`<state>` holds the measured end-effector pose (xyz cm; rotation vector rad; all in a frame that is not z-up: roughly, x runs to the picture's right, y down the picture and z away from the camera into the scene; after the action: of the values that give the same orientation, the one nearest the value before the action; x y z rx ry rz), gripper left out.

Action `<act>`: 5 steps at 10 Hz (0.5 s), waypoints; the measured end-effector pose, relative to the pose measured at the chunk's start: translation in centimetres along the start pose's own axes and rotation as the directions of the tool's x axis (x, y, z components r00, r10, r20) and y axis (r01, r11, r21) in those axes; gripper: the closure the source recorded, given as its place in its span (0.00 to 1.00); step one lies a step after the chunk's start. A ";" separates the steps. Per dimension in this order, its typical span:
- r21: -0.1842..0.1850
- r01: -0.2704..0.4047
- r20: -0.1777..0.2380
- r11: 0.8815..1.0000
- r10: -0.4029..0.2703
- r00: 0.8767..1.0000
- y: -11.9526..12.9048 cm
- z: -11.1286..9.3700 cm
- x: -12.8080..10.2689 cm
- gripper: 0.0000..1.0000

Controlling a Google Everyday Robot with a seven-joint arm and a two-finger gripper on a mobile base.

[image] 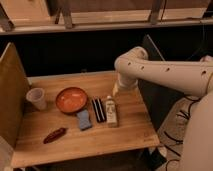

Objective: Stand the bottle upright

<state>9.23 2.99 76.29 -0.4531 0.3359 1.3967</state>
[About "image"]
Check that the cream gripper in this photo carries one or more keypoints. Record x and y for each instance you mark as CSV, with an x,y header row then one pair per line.
x,y
115,89

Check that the small white labelled bottle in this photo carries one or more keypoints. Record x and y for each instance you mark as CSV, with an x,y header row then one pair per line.
x,y
111,114

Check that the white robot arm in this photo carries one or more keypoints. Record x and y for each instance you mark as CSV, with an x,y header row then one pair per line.
x,y
193,78

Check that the black striped rectangular block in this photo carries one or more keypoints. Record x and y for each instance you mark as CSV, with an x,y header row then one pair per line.
x,y
99,110

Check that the blue sponge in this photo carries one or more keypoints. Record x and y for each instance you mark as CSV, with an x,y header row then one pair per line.
x,y
84,120

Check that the dark right side panel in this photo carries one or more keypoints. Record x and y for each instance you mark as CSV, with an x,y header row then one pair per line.
x,y
158,99

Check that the orange round bowl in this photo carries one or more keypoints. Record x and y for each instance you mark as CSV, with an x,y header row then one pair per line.
x,y
71,100

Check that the dark red chili pepper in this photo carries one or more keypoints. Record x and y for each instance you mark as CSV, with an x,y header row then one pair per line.
x,y
55,135

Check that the translucent plastic cup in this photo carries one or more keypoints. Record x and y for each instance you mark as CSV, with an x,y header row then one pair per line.
x,y
36,96

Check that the wooden left side panel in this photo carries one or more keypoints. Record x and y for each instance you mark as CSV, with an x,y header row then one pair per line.
x,y
13,88

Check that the wooden background shelf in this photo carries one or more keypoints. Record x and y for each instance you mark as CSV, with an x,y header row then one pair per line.
x,y
37,16

